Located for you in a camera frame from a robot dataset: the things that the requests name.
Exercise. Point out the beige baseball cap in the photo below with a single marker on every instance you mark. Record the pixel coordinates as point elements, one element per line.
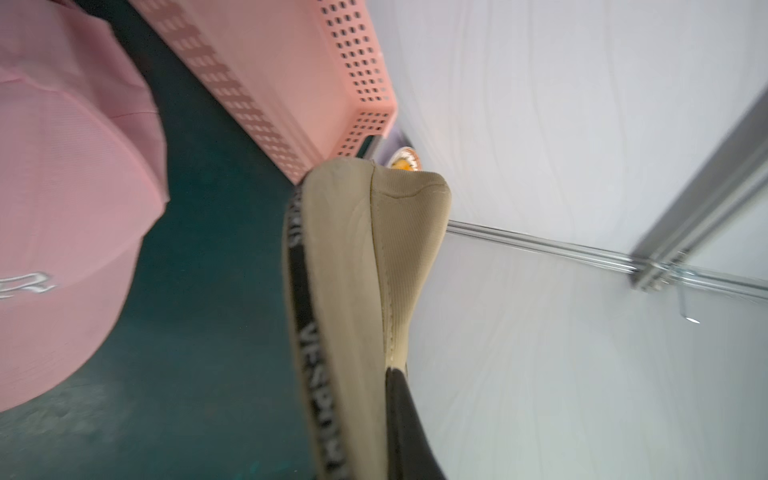
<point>359,242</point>

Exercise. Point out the green table mat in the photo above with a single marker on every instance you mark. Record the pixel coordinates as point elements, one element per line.
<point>196,380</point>

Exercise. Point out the pink perforated plastic basket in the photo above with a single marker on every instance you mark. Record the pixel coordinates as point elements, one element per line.
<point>306,80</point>

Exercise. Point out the yellow bread roll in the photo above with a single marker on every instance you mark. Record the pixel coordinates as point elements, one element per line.
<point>403,164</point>

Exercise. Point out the metal hook right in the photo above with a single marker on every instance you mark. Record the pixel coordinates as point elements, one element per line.
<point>656,274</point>

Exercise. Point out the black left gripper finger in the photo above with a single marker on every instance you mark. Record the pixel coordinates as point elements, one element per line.
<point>410,456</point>

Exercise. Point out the white speckled plate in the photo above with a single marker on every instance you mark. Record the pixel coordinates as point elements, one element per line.
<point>406,152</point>

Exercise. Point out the pink baseball cap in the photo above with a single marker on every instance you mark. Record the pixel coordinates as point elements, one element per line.
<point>83,180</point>

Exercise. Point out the lilac plastic tray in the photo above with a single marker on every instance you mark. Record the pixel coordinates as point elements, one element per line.
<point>380,149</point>

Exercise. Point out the aluminium top rail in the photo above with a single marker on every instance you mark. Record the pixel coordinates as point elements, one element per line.
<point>608,260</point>

